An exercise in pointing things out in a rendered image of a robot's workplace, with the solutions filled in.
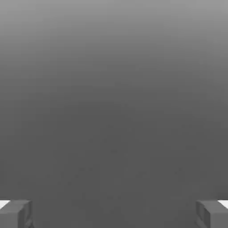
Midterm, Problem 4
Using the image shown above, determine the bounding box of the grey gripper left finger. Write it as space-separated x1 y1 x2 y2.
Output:
0 199 34 228

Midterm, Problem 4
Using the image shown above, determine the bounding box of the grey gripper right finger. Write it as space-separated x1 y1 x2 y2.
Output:
195 199 228 228

